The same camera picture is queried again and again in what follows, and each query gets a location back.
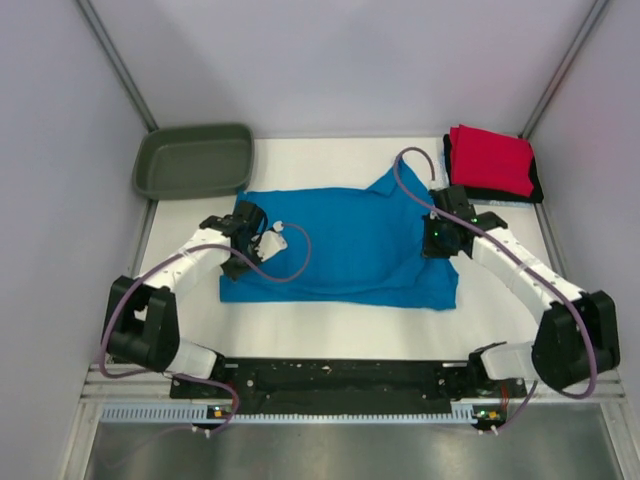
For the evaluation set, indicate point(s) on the dark green plastic bin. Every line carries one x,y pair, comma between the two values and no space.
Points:
194,162

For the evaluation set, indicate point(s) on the left aluminium corner post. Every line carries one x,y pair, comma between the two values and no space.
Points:
119,67

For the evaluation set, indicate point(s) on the folded red t shirt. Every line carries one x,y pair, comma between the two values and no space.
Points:
488,160

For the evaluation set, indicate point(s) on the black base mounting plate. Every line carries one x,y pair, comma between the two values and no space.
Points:
341,386

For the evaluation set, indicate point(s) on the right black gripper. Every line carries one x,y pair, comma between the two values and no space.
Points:
429,249

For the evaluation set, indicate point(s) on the aluminium corner post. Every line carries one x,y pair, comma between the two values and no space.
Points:
119,67
588,26

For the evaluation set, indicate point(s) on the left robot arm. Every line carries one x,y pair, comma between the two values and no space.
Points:
141,324

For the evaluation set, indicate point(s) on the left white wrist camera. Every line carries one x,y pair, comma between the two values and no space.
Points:
270,243

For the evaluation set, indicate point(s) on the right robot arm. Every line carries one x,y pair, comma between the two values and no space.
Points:
577,331

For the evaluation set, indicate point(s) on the grey slotted cable duct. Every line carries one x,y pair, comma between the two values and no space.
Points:
207,415

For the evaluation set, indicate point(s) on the right aluminium corner post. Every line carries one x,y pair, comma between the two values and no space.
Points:
588,26

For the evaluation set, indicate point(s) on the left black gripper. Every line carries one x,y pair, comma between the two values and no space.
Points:
233,272

